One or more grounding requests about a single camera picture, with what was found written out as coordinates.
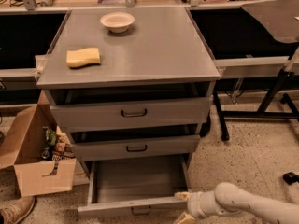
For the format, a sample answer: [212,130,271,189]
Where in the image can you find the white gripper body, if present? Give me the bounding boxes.
[187,191,216,218]

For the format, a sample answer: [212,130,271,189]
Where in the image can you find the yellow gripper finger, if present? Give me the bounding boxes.
[173,212,195,224]
[174,191,191,201]

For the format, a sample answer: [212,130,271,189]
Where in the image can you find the grey bottom drawer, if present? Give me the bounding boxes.
[78,154,191,217]

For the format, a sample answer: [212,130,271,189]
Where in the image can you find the grey drawer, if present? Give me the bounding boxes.
[71,124,200,161]
[46,82,212,133]
[78,154,191,217]

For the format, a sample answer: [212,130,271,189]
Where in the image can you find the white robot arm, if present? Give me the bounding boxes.
[174,182,299,224]

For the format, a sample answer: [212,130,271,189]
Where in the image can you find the grey middle drawer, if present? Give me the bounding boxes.
[71,124,200,161]

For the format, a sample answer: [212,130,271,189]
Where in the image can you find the grey top drawer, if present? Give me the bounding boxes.
[46,82,212,133]

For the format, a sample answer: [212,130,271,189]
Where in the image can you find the grey drawer cabinet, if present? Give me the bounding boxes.
[36,6,221,173]

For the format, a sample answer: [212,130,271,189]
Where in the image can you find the black floor object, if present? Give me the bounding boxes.
[282,172,299,185]

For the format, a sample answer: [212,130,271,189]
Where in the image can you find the black table stand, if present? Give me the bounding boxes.
[213,70,299,141]

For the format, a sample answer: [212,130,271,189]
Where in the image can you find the snack packets in box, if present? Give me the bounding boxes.
[40,127,75,161]

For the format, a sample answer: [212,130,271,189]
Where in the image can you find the yellow sponge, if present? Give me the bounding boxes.
[66,48,101,68]

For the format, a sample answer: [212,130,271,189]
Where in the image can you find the brown shoe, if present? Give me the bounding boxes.
[0,196,36,224]

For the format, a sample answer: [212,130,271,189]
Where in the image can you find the open cardboard box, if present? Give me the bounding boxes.
[0,92,76,197]

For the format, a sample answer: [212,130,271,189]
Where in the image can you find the white bowl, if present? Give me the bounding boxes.
[100,12,135,34]

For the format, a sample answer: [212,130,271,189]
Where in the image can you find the grey side table top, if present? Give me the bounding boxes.
[241,0,299,43]

